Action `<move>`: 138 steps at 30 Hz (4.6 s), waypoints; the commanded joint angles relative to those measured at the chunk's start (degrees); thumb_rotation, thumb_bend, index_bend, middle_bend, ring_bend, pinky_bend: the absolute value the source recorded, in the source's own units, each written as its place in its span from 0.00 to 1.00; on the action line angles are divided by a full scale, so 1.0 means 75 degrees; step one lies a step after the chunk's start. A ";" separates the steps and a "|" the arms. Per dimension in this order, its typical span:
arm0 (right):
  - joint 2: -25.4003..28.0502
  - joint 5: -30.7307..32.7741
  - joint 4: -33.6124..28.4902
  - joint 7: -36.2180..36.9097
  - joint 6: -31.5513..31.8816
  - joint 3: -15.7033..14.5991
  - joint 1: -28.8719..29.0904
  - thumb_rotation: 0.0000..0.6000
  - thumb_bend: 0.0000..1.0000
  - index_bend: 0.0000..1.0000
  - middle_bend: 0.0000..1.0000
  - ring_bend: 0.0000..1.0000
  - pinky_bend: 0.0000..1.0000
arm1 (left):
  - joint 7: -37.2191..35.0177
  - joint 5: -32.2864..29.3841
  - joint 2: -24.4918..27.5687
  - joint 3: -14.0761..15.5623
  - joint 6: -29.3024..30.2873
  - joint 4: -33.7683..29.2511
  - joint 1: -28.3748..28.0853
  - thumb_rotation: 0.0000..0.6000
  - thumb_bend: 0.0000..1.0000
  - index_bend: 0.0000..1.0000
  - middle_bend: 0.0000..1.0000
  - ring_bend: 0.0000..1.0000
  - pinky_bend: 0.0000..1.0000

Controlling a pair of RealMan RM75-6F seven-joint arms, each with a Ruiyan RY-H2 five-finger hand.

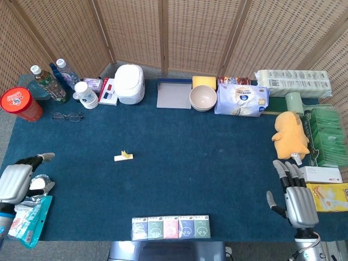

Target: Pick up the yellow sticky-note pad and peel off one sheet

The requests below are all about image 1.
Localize light green mug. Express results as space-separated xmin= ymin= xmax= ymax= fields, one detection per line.
xmin=284 ymin=91 xmax=305 ymax=117

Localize sage green tissue packet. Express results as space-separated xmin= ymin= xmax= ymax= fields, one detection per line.
xmin=194 ymin=215 xmax=212 ymax=239

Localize yellow snack bag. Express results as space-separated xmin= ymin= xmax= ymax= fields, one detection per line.
xmin=306 ymin=182 xmax=348 ymax=213

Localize red and white box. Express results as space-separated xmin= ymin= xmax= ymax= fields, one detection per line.
xmin=98 ymin=77 xmax=119 ymax=106

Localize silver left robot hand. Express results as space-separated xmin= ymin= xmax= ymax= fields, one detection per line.
xmin=0 ymin=152 xmax=57 ymax=205

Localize yellow plush toy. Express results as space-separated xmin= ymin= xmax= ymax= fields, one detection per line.
xmin=271 ymin=111 xmax=310 ymax=166

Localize red snack canister orange lid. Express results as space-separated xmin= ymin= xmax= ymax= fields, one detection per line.
xmin=0 ymin=86 xmax=44 ymax=122

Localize white rice cooker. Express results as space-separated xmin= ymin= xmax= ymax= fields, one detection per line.
xmin=113 ymin=64 xmax=146 ymax=105

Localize small white box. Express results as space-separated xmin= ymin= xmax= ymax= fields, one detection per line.
xmin=298 ymin=165 xmax=343 ymax=184

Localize small purple box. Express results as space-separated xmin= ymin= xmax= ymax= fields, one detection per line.
xmin=82 ymin=77 xmax=104 ymax=94

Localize dark blue bottle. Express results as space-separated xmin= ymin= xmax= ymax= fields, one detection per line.
xmin=49 ymin=63 xmax=72 ymax=95

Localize pale blue tissue packet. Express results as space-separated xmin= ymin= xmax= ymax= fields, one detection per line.
xmin=132 ymin=216 xmax=149 ymax=241

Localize teal and red snack bag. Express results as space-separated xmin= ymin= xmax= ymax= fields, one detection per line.
xmin=7 ymin=195 xmax=53 ymax=250

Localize pink tissue packet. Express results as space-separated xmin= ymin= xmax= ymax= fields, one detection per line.
xmin=163 ymin=216 xmax=180 ymax=240

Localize yellow sponge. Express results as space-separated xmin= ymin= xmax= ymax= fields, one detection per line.
xmin=192 ymin=76 xmax=217 ymax=90

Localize green sachet box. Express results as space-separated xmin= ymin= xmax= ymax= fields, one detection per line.
xmin=303 ymin=104 xmax=348 ymax=168

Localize clear water bottle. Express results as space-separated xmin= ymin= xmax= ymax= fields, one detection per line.
xmin=56 ymin=58 xmax=82 ymax=91

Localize wicker folding screen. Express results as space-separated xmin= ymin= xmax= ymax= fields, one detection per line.
xmin=0 ymin=0 xmax=348 ymax=180

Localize pale green tissue pack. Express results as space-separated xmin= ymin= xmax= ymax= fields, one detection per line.
xmin=254 ymin=69 xmax=333 ymax=99

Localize silver foil wrapper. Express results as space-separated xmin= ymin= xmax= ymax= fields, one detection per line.
xmin=31 ymin=175 xmax=57 ymax=198

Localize white pill jar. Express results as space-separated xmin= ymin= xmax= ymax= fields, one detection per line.
xmin=73 ymin=81 xmax=99 ymax=110

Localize green tea bottle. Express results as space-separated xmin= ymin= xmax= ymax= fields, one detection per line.
xmin=30 ymin=65 xmax=70 ymax=104

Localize light blue white bag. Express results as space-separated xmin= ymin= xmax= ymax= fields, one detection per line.
xmin=214 ymin=83 xmax=270 ymax=118

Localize dark green tissue packet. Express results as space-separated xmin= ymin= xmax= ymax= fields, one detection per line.
xmin=147 ymin=216 xmax=164 ymax=240

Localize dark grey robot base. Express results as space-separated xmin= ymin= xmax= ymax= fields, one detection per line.
xmin=108 ymin=240 xmax=227 ymax=261

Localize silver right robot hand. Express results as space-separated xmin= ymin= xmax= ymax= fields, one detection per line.
xmin=266 ymin=159 xmax=319 ymax=229

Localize thin-framed eyeglasses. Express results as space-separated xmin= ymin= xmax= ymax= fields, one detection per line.
xmin=51 ymin=111 xmax=84 ymax=123

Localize blue tablecloth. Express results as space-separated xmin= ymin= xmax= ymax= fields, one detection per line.
xmin=0 ymin=78 xmax=348 ymax=243

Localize beige bowl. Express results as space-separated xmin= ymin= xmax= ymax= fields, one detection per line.
xmin=192 ymin=104 xmax=215 ymax=113
xmin=189 ymin=85 xmax=218 ymax=109

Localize blue and grey tray box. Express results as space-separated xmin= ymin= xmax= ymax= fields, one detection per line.
xmin=156 ymin=78 xmax=192 ymax=110

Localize red brown snack bag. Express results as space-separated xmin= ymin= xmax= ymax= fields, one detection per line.
xmin=217 ymin=76 xmax=251 ymax=86

